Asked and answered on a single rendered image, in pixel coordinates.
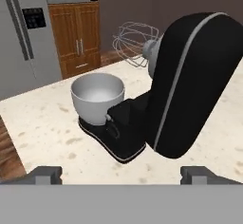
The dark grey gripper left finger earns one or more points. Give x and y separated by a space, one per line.
47 174

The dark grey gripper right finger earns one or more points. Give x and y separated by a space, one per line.
195 174

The black stand mixer base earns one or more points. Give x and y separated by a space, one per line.
121 129

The black stand mixer head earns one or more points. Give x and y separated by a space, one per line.
193 85

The grey metal mixing bowl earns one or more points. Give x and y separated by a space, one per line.
95 99

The grey steel fridge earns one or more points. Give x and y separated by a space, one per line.
22 38

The brown wooden cupboard run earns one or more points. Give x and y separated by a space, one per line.
76 38

